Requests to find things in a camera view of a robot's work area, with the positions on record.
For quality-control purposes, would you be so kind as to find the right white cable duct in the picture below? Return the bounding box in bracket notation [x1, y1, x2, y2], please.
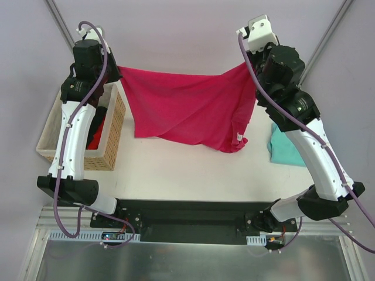
[246, 235, 267, 246]

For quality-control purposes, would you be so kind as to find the wicker basket with liner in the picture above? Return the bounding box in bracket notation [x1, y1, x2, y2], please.
[36, 82, 126, 171]

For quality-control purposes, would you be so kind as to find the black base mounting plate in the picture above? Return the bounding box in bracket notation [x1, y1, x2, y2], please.
[90, 200, 303, 244]

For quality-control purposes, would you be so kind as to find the teal folded t shirt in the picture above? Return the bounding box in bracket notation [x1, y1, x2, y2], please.
[267, 123, 305, 167]

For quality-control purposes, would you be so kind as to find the left aluminium corner post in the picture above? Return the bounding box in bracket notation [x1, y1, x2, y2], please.
[44, 0, 75, 51]

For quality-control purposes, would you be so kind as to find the pink t shirt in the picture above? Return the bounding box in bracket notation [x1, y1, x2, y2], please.
[120, 63, 255, 153]

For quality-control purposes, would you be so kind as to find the black garment in basket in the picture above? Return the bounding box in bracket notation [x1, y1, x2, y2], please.
[87, 97, 108, 144]

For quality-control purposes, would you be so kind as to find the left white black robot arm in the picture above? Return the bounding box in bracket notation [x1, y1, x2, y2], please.
[37, 39, 125, 228]

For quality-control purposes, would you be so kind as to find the red garment in basket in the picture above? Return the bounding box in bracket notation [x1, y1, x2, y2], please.
[86, 121, 104, 150]

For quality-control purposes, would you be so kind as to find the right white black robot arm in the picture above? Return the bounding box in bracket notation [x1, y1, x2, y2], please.
[247, 42, 365, 232]

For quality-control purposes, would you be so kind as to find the white cable duct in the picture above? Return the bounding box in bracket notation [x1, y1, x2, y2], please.
[49, 230, 141, 243]
[246, 235, 267, 246]

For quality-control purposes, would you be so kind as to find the right aluminium corner post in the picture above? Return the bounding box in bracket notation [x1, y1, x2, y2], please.
[299, 0, 355, 86]

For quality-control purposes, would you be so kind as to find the aluminium frame rail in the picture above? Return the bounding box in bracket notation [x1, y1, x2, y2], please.
[36, 207, 353, 236]

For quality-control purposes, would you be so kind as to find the aluminium corner post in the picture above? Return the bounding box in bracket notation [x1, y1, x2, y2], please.
[44, 0, 75, 51]
[299, 0, 355, 86]

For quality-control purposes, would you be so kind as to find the left white cable duct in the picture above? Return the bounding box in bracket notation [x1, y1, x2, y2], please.
[49, 230, 141, 243]

